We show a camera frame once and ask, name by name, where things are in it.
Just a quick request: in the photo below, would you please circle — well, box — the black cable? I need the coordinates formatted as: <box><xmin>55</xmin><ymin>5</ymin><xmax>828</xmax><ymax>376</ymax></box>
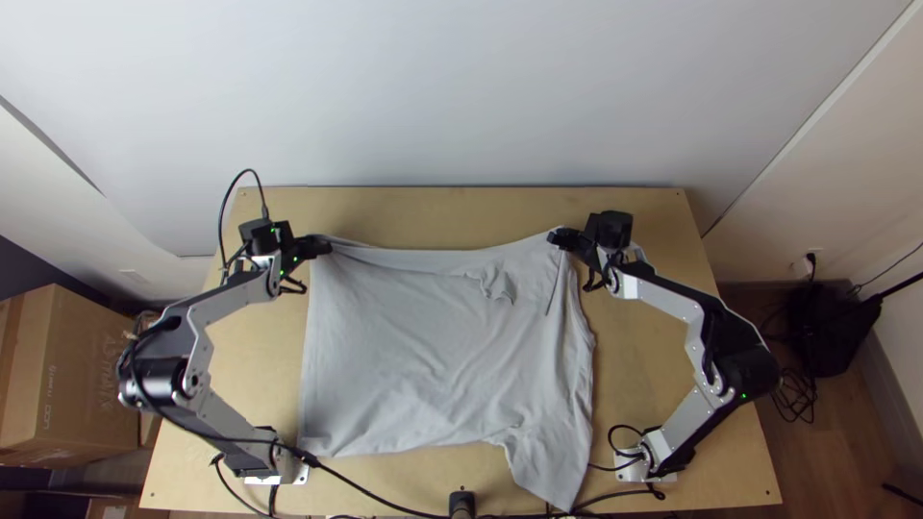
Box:
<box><xmin>217</xmin><ymin>168</ymin><xmax>270</xmax><ymax>272</ymax></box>
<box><xmin>287</xmin><ymin>445</ymin><xmax>452</xmax><ymax>519</ymax></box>
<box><xmin>586</xmin><ymin>423</ymin><xmax>667</xmax><ymax>503</ymax></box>
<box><xmin>766</xmin><ymin>365</ymin><xmax>820</xmax><ymax>425</ymax></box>

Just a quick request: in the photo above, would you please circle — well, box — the black tripod stand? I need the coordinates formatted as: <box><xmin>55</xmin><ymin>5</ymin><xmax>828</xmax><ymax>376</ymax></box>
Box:
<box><xmin>784</xmin><ymin>270</ymin><xmax>923</xmax><ymax>380</ymax></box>

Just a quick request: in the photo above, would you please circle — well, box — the grey t-shirt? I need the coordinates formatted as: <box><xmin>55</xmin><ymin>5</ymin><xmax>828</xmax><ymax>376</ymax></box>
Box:
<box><xmin>296</xmin><ymin>229</ymin><xmax>598</xmax><ymax>513</ymax></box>

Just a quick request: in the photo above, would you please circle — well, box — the cardboard box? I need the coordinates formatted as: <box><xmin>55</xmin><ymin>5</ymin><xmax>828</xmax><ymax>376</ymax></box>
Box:
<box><xmin>0</xmin><ymin>283</ymin><xmax>142</xmax><ymax>453</ymax></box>

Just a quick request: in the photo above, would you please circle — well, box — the white wall socket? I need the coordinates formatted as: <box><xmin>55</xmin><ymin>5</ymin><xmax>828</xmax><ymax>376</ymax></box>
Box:
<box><xmin>791</xmin><ymin>248</ymin><xmax>825</xmax><ymax>281</ymax></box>

